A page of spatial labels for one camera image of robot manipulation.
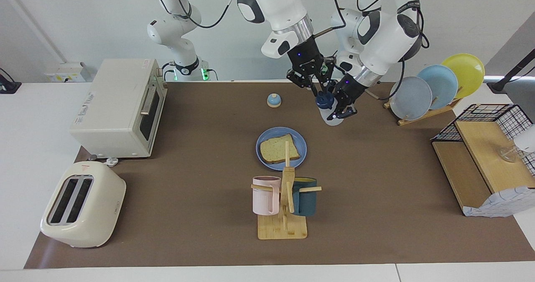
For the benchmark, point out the white rounded object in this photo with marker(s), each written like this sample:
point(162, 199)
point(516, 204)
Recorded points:
point(526, 139)

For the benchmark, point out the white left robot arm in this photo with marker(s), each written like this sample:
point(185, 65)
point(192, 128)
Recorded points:
point(388, 35)

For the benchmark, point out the dark teal mug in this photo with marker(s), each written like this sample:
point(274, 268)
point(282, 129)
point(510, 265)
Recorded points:
point(305, 202)

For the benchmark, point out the pink mug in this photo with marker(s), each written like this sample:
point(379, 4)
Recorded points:
point(263, 198)

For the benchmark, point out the blue round plate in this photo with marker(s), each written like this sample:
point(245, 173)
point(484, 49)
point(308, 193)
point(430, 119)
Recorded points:
point(263, 136)

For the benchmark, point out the wooden plate rack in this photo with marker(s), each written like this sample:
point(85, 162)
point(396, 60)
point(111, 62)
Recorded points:
point(422, 117)

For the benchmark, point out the translucent seasoning bottle blue cap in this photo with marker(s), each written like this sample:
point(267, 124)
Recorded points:
point(334, 121)

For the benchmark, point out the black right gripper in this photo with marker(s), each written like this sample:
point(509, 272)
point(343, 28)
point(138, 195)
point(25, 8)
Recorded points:
point(306, 60)

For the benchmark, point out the white wall socket box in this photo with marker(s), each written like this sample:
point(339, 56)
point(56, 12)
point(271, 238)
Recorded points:
point(67, 73)

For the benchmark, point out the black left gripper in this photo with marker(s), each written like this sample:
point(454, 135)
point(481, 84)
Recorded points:
point(351, 90)

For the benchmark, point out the wooden mug tree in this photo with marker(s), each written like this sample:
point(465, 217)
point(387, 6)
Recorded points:
point(282, 229)

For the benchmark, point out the grey plate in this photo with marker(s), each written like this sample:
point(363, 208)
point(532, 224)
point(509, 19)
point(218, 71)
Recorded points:
point(411, 99)

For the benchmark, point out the toasted bread slice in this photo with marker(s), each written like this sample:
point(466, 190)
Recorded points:
point(273, 150)

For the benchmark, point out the light blue plate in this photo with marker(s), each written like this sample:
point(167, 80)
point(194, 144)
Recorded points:
point(443, 85)

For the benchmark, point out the white checked cloth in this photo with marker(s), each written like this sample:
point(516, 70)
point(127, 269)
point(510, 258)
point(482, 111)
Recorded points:
point(501, 202)

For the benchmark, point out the white toaster oven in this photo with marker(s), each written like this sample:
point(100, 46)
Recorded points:
point(113, 106)

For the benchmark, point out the clear glass cup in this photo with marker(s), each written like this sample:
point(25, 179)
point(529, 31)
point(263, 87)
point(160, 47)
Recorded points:
point(509, 154)

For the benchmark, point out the yellow plate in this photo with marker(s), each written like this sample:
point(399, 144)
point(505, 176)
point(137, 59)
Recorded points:
point(466, 73)

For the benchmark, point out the cream two-slot toaster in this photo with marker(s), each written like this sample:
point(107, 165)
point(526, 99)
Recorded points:
point(100, 215)

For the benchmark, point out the brown table mat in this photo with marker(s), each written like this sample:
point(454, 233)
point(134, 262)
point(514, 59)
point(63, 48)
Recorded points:
point(188, 215)

